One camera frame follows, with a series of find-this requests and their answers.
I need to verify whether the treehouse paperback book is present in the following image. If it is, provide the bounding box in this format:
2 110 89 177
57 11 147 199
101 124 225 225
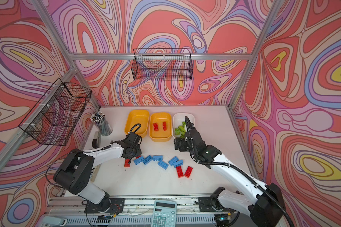
90 165 101 182

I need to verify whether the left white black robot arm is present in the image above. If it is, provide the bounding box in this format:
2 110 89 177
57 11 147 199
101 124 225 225
53 124 142 212

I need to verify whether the black wire basket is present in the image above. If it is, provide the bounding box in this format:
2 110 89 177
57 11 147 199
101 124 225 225
19 78 92 146
131 48 194 81

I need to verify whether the left black wire basket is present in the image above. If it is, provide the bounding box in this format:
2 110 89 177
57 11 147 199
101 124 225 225
19 78 92 146

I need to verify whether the teal desk calculator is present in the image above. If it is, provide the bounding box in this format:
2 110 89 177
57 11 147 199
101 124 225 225
151 200 177 227

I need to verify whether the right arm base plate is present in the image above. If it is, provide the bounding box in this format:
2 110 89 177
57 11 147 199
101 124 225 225
195 196 235 213

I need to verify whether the left yellow plastic bin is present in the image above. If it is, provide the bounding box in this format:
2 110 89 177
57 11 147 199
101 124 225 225
124 109 150 138

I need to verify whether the blue lego brick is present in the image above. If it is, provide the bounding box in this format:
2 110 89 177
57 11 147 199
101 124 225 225
158 160 169 170
153 155 163 161
134 156 144 165
168 156 179 166
173 160 184 167
143 155 153 165

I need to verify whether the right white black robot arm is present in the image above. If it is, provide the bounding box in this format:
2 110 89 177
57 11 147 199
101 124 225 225
174 116 294 227

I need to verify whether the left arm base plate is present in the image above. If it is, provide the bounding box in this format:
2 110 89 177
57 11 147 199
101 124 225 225
84 198 125 215

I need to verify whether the back black wire basket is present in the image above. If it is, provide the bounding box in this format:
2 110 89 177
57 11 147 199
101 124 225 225
131 48 194 81

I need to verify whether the middle yellow plastic bin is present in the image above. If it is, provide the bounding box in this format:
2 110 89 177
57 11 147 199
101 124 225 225
149 112 172 142

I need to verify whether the white plastic bin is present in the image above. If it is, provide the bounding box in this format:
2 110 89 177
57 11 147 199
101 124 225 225
172 113 195 139

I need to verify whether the yellow plastic bin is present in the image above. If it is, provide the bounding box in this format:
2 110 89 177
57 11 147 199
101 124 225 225
124 109 150 138
149 112 172 142

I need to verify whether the cup of pencils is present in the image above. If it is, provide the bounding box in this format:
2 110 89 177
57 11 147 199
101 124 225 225
91 111 112 136

